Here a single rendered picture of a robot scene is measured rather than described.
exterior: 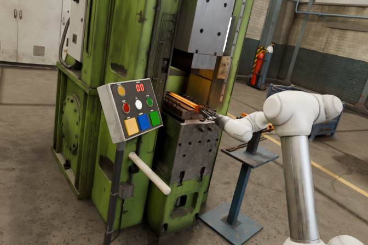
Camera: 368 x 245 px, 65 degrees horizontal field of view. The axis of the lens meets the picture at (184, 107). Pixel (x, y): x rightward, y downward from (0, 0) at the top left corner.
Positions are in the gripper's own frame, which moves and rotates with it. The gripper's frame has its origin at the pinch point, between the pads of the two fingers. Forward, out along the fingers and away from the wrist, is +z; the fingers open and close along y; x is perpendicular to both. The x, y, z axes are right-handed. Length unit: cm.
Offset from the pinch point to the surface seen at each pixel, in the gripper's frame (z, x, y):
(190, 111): 5.2, -2.9, -5.8
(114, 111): -17, 8, -71
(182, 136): -1.1, -17.9, -13.7
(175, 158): -1.4, -33.3, -15.6
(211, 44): 6.1, 42.9, 0.0
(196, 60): 5.9, 31.9, -9.6
